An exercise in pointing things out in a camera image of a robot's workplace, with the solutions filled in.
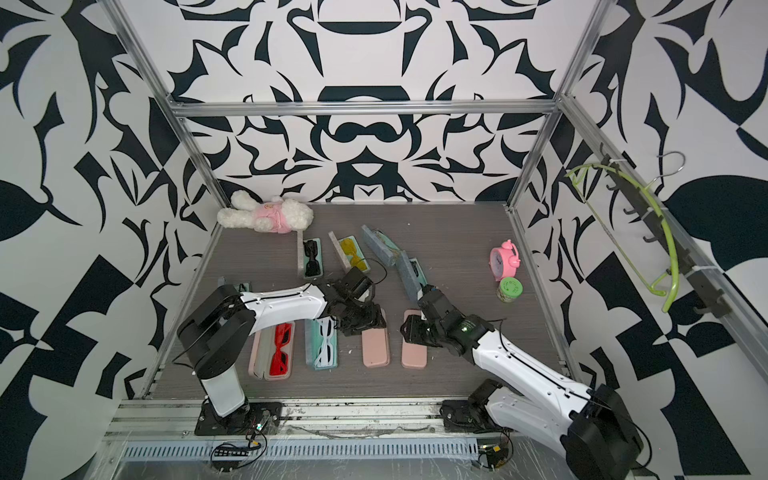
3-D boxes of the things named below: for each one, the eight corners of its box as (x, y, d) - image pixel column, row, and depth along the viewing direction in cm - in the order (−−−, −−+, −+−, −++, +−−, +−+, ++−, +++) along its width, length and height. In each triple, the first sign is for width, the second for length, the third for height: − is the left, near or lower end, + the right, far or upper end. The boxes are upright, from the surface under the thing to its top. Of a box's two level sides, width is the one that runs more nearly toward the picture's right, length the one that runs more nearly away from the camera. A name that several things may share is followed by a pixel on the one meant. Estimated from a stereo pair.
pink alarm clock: (493, 284, 100) (504, 266, 91) (487, 259, 106) (496, 240, 98) (510, 284, 100) (522, 266, 91) (503, 259, 106) (513, 240, 98)
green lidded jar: (498, 302, 94) (501, 297, 92) (493, 281, 99) (495, 276, 96) (523, 302, 94) (526, 297, 92) (516, 281, 99) (519, 276, 96)
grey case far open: (408, 286, 97) (410, 276, 93) (359, 239, 110) (358, 228, 105) (420, 277, 100) (422, 267, 95) (371, 231, 112) (370, 220, 107)
